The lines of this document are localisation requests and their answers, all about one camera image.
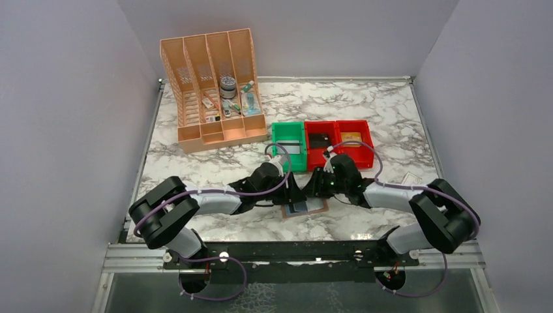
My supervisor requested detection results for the red plastic double bin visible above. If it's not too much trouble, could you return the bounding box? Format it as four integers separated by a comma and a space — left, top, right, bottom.
304, 120, 374, 171

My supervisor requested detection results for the grey card in green bin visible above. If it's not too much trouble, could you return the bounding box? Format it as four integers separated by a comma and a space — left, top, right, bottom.
276, 140, 302, 155

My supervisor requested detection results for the green white glue tube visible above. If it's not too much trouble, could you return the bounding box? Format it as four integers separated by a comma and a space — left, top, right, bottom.
241, 80, 255, 93

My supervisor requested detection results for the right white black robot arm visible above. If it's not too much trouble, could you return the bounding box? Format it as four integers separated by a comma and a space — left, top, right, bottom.
302, 154, 481, 258

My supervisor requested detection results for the black metal base rail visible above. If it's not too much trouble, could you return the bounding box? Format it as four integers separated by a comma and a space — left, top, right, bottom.
162, 240, 420, 272

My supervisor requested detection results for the green plastic bin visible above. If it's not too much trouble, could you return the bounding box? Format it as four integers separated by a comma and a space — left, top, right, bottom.
271, 122, 307, 172

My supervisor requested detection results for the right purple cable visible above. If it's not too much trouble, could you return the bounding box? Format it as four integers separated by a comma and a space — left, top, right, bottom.
323, 140, 481, 299

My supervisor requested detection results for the red white small packet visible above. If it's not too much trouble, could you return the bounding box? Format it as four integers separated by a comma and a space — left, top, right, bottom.
202, 96, 220, 110

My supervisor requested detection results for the black wallet in bin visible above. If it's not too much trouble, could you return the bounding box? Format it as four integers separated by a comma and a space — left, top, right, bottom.
308, 133, 331, 149

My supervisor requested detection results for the orange plastic file organizer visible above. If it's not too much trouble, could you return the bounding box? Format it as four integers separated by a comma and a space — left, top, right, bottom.
160, 29, 268, 153

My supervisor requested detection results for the green marker pen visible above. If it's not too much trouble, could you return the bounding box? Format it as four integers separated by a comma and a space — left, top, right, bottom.
227, 102, 241, 115

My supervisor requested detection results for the small round tin can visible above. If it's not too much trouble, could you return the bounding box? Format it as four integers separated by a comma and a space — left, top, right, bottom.
219, 76, 237, 99

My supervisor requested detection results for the purple cable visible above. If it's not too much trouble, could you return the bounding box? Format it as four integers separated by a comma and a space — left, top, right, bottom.
132, 143, 293, 303
323, 140, 481, 299

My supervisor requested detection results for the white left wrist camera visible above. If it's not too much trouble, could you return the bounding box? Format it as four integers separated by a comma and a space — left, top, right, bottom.
268, 155, 288, 177

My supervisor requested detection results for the gold card box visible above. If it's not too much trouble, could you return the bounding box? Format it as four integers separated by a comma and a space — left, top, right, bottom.
340, 132, 363, 147

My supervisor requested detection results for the small red white box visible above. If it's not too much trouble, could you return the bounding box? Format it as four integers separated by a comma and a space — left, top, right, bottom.
401, 172, 423, 185

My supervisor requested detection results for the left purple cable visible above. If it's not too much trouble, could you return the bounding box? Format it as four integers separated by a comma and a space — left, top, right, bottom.
132, 143, 293, 303

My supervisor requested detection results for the blue packaged item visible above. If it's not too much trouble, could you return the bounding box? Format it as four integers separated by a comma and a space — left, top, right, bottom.
241, 93, 262, 117

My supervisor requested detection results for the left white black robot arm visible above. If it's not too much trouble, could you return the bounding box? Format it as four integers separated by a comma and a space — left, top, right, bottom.
128, 162, 306, 260

